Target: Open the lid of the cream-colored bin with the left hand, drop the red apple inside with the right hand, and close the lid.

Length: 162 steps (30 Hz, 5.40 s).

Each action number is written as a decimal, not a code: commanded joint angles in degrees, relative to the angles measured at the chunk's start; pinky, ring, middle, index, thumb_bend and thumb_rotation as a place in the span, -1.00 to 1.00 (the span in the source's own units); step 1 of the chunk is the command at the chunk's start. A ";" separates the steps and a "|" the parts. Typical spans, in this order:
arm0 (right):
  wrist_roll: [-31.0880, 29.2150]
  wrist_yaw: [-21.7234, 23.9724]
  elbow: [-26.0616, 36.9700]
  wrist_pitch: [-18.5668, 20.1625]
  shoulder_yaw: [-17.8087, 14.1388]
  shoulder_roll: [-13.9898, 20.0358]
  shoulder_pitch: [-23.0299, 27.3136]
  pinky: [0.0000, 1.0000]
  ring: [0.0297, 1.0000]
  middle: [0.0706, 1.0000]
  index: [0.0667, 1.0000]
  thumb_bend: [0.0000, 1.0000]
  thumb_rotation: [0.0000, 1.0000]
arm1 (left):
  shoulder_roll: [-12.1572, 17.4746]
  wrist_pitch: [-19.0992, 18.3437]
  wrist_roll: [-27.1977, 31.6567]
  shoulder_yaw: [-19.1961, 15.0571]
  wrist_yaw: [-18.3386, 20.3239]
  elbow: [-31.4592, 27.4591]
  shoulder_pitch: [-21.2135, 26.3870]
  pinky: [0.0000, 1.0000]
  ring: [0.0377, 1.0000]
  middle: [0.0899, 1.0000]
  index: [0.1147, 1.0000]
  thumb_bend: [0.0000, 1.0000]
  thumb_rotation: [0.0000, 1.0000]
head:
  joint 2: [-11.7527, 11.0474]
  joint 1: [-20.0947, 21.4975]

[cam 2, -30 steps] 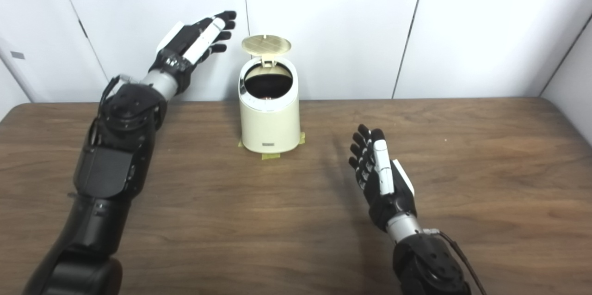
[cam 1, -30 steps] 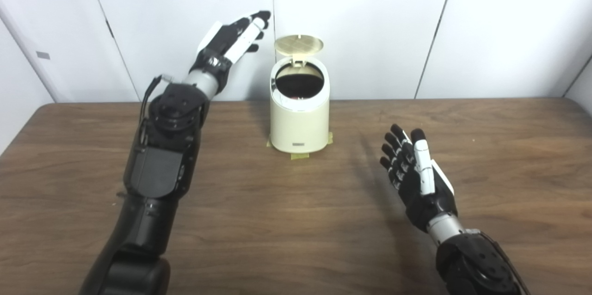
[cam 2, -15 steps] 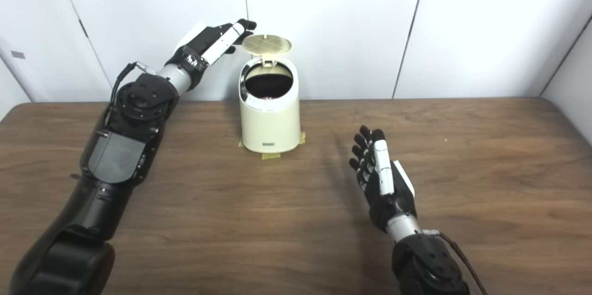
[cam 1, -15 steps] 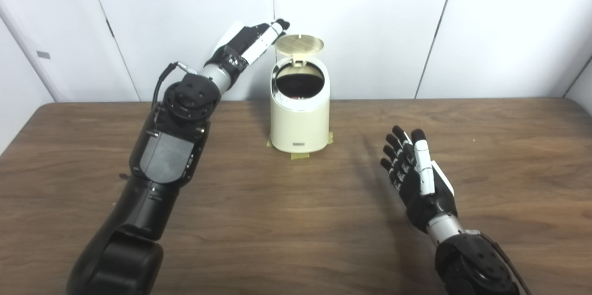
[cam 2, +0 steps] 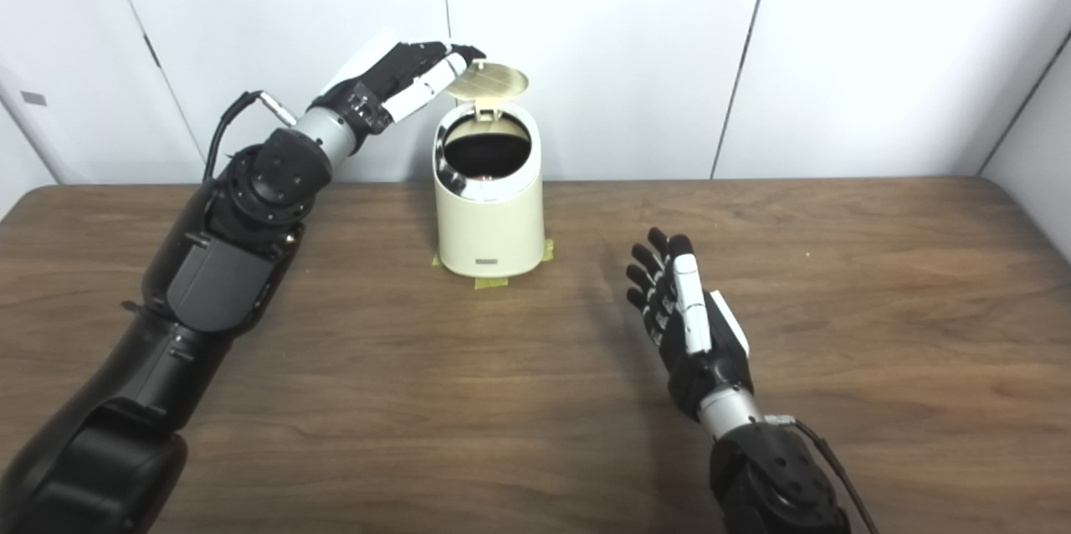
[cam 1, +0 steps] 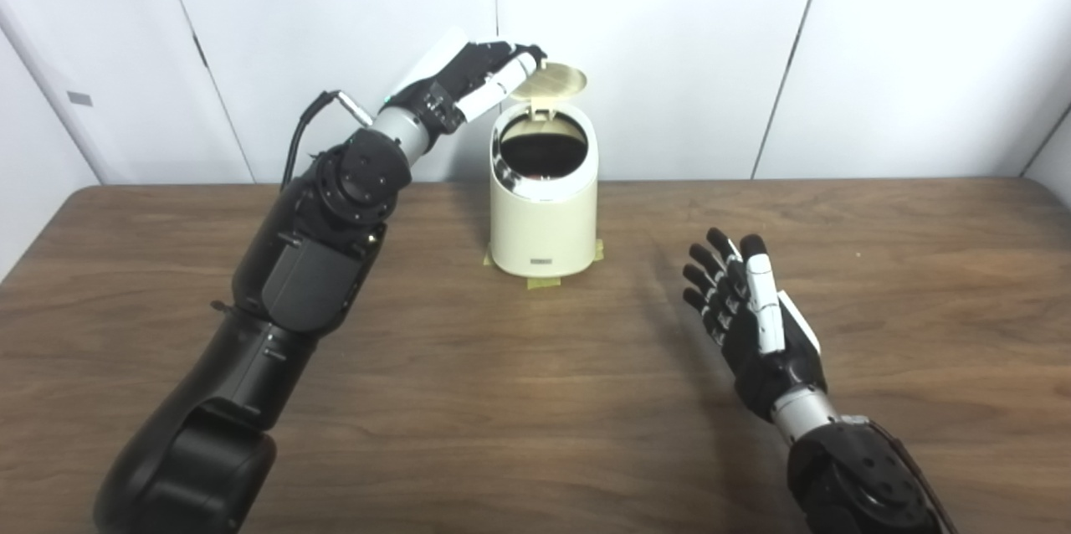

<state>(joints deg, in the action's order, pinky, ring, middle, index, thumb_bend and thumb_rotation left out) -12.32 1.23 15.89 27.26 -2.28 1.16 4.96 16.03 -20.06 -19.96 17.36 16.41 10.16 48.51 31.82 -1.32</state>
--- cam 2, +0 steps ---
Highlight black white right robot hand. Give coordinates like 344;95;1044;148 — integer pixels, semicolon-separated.
626;227;754;422

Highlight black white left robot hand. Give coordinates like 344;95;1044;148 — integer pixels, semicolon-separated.
310;30;486;151

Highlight round cream bin lid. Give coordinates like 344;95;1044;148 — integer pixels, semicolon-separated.
446;59;530;118

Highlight cream-colored bin body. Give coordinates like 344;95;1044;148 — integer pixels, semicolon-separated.
433;101;546;278

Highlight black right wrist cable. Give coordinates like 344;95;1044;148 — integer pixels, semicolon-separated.
763;414;879;534

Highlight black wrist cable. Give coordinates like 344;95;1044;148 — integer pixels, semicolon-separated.
763;414;879;534
203;90;298;183

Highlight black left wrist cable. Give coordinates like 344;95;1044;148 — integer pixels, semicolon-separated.
203;90;298;183

